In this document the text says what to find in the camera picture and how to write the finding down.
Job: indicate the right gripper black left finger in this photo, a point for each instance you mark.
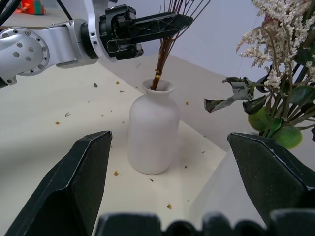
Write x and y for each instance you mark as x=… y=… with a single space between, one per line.
x=73 y=182

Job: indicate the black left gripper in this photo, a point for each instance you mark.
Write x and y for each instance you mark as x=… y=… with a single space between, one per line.
x=115 y=34

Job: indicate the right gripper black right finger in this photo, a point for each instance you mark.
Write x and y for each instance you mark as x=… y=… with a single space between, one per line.
x=270 y=172

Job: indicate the brown twig bouquet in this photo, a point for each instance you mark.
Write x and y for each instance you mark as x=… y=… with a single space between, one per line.
x=163 y=56

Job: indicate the white flower bouquet green leaves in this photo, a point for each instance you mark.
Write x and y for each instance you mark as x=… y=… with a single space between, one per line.
x=278 y=73

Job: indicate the white ceramic vase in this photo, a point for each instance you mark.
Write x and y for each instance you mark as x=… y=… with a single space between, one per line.
x=153 y=127

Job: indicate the orange object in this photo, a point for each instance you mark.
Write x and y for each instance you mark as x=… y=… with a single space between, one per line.
x=30 y=6

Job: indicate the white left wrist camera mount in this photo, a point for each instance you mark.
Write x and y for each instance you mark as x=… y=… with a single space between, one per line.
x=92 y=14

